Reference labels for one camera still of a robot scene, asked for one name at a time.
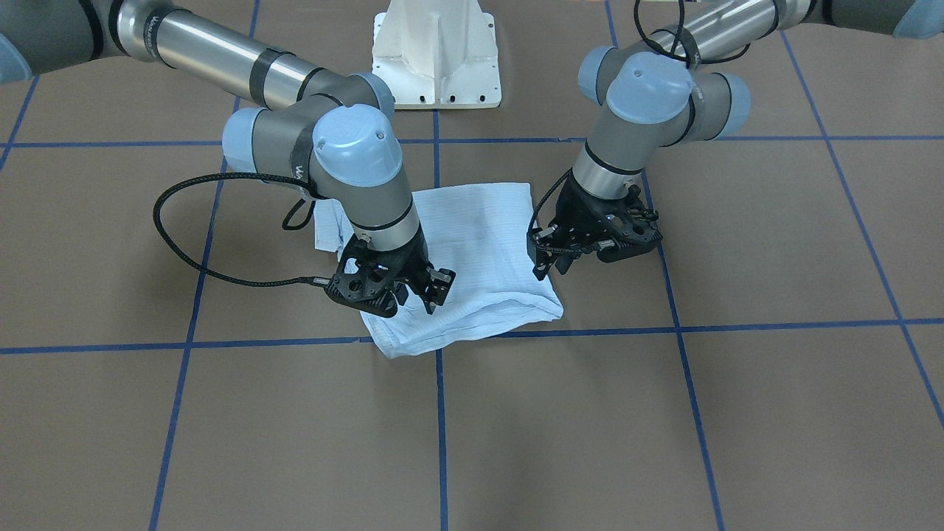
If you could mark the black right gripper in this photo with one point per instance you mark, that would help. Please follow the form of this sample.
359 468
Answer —
408 259

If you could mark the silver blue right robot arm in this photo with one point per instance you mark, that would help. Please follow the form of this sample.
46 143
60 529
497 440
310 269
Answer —
326 135

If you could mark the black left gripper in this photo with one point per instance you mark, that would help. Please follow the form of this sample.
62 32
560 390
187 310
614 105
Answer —
577 209

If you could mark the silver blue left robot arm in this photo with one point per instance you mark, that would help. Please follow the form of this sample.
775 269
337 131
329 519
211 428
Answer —
655 94

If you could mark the white pedestal column base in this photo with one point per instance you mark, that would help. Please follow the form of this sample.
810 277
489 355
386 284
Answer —
438 55

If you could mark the light blue button shirt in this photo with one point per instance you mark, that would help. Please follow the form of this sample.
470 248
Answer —
479 232

